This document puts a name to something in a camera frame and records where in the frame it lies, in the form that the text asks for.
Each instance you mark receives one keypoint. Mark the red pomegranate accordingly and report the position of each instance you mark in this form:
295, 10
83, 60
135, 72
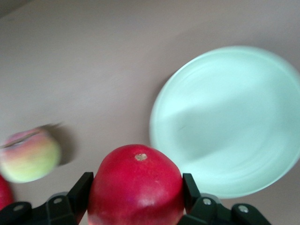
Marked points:
136, 187

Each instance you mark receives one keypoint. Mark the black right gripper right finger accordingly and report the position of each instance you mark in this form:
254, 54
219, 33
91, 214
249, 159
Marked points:
206, 211

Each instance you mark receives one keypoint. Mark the red chili pepper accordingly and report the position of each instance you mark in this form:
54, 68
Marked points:
4, 194

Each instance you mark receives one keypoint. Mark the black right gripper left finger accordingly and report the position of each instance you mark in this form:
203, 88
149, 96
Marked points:
58, 211

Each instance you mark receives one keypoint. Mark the pale green round plate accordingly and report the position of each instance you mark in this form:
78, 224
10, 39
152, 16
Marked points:
222, 117

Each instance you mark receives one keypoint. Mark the pink yellow peach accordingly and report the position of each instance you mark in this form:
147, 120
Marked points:
28, 159

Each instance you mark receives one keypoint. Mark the brown table cover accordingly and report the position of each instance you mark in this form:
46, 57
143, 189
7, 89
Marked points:
93, 70

